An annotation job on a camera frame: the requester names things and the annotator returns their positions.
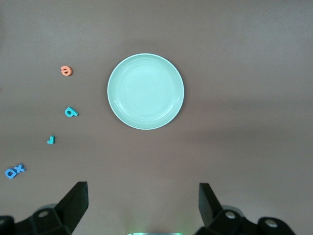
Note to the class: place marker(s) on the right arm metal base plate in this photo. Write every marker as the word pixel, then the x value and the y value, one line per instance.
pixel 137 233

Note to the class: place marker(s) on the teal foam letter d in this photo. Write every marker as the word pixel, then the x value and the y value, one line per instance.
pixel 67 112

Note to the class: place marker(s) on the orange foam letter e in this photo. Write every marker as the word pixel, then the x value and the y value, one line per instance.
pixel 62 71

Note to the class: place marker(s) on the teal foam letter r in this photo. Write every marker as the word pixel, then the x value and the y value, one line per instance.
pixel 52 140

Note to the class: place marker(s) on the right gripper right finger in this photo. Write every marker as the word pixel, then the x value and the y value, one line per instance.
pixel 207 208

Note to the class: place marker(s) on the brown table cover mat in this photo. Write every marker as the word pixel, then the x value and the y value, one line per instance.
pixel 244 73

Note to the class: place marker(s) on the pale green round plate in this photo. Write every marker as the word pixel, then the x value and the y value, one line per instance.
pixel 145 91

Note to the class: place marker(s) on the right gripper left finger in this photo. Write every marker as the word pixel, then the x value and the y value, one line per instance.
pixel 73 208

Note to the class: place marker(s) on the blue foam letter x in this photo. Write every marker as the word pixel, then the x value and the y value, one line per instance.
pixel 19 168

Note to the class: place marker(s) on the blue foam capital D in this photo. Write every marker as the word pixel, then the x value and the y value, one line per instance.
pixel 7 173

